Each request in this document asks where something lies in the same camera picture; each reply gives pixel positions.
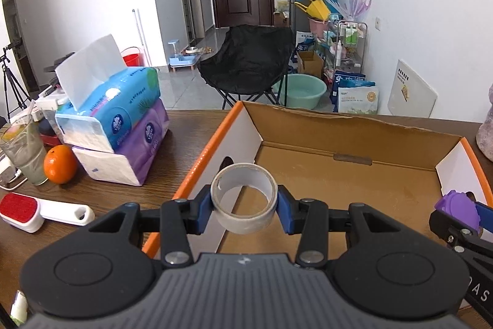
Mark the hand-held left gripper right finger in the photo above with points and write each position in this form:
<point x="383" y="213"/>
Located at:
<point x="284" y="211"/>

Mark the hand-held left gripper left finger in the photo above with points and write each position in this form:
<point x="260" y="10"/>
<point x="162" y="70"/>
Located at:
<point x="204" y="211"/>

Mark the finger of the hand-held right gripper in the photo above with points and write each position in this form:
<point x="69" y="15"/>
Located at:
<point x="446" y="227"/>
<point x="485" y="208"/>

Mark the purple round plastic toy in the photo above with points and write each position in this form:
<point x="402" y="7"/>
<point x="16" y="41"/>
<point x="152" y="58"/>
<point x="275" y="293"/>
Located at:
<point x="458" y="209"/>

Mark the white tape roll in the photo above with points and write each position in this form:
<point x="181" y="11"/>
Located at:
<point x="246" y="223"/>

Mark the orange cardboard box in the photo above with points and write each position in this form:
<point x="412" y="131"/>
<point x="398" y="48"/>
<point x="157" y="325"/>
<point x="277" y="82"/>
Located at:
<point x="346" y="178"/>

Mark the pink stone vase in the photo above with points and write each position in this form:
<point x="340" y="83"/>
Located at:
<point x="486" y="132"/>

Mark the purple tissue pack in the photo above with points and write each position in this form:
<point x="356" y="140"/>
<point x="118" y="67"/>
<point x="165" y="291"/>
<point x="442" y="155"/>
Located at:
<point x="146" y="144"/>

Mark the green plastic basin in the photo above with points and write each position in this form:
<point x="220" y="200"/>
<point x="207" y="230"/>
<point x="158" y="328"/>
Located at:
<point x="304" y="90"/>

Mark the white and blue litter bag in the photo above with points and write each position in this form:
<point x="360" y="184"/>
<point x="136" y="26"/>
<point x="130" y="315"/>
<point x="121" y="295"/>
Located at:
<point x="356" y="97"/>

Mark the blue tissue pack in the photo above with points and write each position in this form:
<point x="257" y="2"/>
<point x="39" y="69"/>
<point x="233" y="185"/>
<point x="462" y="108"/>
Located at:
<point x="115" y="109"/>

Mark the white board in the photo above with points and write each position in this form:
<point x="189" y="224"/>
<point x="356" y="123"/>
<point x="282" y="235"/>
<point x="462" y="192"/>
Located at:
<point x="412" y="90"/>

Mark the red and white lint brush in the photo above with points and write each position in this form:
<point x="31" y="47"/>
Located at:
<point x="57" y="212"/>

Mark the small brown cardboard box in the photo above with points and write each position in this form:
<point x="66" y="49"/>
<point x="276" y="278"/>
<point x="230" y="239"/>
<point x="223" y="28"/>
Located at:
<point x="310" y="65"/>

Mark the orange fruit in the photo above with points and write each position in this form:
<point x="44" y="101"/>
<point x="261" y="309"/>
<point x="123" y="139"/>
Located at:
<point x="60" y="164"/>

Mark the blue and white pet feeder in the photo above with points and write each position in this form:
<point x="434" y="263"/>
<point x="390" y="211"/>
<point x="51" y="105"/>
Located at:
<point x="183" y="61"/>

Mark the black folding chair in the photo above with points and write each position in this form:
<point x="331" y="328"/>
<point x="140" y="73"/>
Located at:
<point x="246" y="59"/>

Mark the blue plastic pack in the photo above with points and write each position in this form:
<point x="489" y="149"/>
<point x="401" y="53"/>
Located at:
<point x="306" y="45"/>

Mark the red box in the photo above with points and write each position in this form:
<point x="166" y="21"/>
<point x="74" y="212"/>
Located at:
<point x="52" y="139"/>

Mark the red bucket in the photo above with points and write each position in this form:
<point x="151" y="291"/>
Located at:
<point x="131" y="57"/>

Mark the white mop pole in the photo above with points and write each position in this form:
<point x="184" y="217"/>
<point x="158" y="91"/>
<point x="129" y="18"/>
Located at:
<point x="140" y="36"/>

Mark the pink bucket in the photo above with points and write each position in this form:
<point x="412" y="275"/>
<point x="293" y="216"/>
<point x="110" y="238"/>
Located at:
<point x="319" y="27"/>

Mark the glass cup with drink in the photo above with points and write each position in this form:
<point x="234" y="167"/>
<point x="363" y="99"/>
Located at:
<point x="25" y="155"/>

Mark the yellow watering can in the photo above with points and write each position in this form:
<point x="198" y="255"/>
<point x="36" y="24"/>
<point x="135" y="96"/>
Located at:
<point x="317" y="9"/>

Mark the small white green bottle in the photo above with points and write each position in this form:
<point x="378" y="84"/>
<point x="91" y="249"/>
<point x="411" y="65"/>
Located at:
<point x="18" y="309"/>

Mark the black tripod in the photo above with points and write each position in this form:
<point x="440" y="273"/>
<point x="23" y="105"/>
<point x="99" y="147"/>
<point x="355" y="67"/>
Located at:
<point x="11" y="82"/>

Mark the white wall socket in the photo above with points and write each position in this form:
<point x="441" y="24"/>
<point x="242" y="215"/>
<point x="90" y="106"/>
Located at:
<point x="378" y="23"/>

